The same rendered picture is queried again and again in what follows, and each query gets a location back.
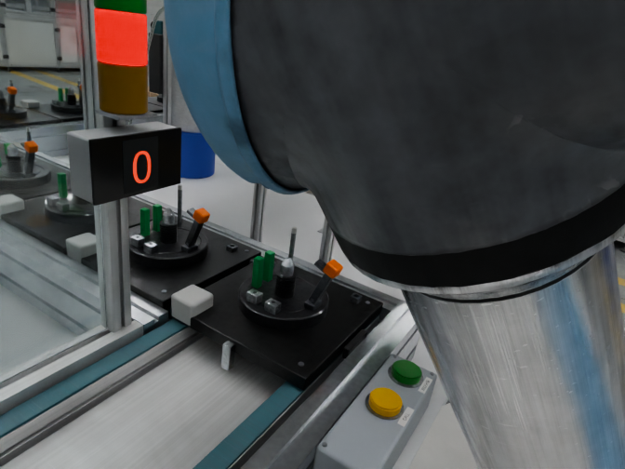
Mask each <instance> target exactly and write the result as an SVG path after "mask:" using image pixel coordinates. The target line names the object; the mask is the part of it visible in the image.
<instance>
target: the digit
mask: <svg viewBox="0 0 625 469"><path fill-rule="evenodd" d="M123 164H124V190H125V194H128V193H132V192H136V191H139V190H143V189H147V188H151V187H154V186H158V136H154V137H148V138H141V139H135V140H129V141H123Z"/></svg>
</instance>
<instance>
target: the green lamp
mask: <svg viewBox="0 0 625 469"><path fill-rule="evenodd" d="M94 7H97V8H103V9H110V10H116V11H124V12H131V13H139V14H146V13H147V0H94Z"/></svg>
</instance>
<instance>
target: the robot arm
mask: <svg viewBox="0 0 625 469"><path fill-rule="evenodd" d="M164 8H165V20H166V34H167V40H168V45H169V50H170V55H171V59H172V62H173V66H174V70H175V73H176V77H177V79H178V82H179V85H180V90H181V93H182V95H183V98H184V99H185V102H186V104H187V107H188V109H189V111H190V113H191V115H192V117H193V120H194V122H195V124H196V125H197V127H198V129H199V130H200V132H201V134H202V135H203V137H204V138H205V140H206V142H207V143H208V145H209V146H210V147H211V149H212V150H213V151H214V153H215V154H216V155H217V156H218V157H219V159H220V160H221V161H222V162H223V163H224V164H225V165H226V166H227V167H228V168H229V169H231V170H232V171H233V172H234V173H235V174H237V175H238V176H239V177H241V178H242V179H244V180H245V181H248V182H251V183H260V184H262V186H264V187H265V188H267V189H270V190H272V191H274V192H277V193H279V194H300V193H303V192H307V191H309V190H310V191H311V192H312V193H313V194H314V196H315V198H316V200H317V202H318V203H319V205H320V207H321V209H322V210H323V213H324V215H325V217H326V220H327V222H328V224H329V226H330V228H331V230H332V232H333V234H334V236H335V237H336V239H337V241H338V243H339V246H340V248H341V250H342V252H343V254H344V255H345V257H346V258H347V260H348V261H349V262H350V263H351V265H352V266H353V267H354V268H356V269H357V270H358V271H359V272H360V273H362V274H363V275H365V276H367V277H369V278H371V279H372V280H374V281H376V282H379V283H381V284H383V285H386V286H389V287H392V288H399V289H401V291H402V293H403V296H404V298H405V300H406V304H407V306H408V308H409V311H410V313H411V314H412V317H413V319H414V321H415V323H416V326H417V328H418V330H419V334H420V336H421V338H422V340H423V342H424V344H425V347H426V349H427V351H428V354H429V356H430V358H431V361H432V363H433V365H434V368H435V370H436V372H437V375H438V377H439V379H440V381H441V384H442V385H443V387H444V390H445V393H446V396H447V398H448V400H449V402H450V405H451V407H452V409H453V411H454V413H455V415H456V417H457V420H458V422H459V426H460V428H461V430H462V433H463V434H464V436H465V438H466V441H467V443H468V445H469V448H470V450H471V452H472V456H473V457H474V459H475V462H476V464H477V466H478V469H625V335H624V327H623V319H622V311H621V303H620V295H619V286H618V271H617V264H616V255H615V247H614V241H616V240H617V239H618V238H619V237H620V236H622V235H623V234H624V233H625V0H164Z"/></svg>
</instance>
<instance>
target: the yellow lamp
mask: <svg viewBox="0 0 625 469"><path fill-rule="evenodd" d="M97 67H98V85H99V102H100V109H101V110H102V111H104V112H107V113H111V114H146V113H147V112H148V66H146V65H144V66H128V65H118V64H110V63H106V62H101V61H97Z"/></svg>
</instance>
